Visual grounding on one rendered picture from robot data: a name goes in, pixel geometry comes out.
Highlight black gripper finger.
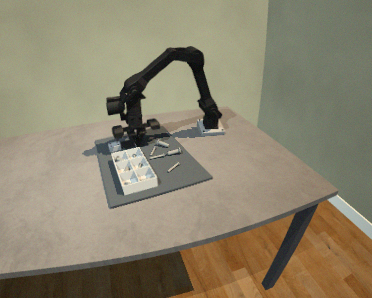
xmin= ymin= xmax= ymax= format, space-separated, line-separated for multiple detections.
xmin=137 ymin=130 xmax=147 ymax=147
xmin=127 ymin=133 xmax=138 ymax=147

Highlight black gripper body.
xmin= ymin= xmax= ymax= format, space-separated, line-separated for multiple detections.
xmin=112 ymin=111 xmax=160 ymax=138

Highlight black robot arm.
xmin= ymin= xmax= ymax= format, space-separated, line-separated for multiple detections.
xmin=106 ymin=46 xmax=222 ymax=129

